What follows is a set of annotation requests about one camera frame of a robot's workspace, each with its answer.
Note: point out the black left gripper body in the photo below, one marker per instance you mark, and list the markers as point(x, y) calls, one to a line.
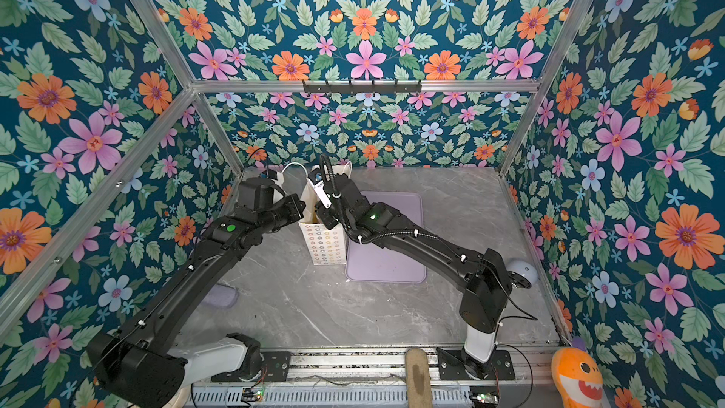
point(285, 213)

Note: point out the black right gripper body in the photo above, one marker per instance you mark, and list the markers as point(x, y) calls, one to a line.
point(328, 215)

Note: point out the white paper gift bag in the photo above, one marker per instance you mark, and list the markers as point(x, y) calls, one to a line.
point(326, 247)

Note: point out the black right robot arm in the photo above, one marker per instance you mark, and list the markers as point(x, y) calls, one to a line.
point(482, 278)

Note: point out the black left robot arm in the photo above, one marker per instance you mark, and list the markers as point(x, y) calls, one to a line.
point(141, 362)

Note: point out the lilac flat pad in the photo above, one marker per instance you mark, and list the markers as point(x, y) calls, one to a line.
point(221, 297)

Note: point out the orange shark plush toy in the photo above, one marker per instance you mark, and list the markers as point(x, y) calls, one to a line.
point(577, 376)

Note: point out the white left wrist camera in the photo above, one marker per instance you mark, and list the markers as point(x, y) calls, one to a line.
point(274, 176)

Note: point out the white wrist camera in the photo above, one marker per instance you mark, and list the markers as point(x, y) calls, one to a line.
point(274, 176)
point(316, 182)

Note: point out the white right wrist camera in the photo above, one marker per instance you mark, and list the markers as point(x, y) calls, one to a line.
point(316, 182)

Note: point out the black wall hook rail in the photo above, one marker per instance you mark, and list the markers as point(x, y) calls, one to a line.
point(361, 87)

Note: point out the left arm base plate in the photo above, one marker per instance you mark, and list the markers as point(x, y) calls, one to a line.
point(270, 366)

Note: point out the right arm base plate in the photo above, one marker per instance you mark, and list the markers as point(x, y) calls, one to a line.
point(456, 365)

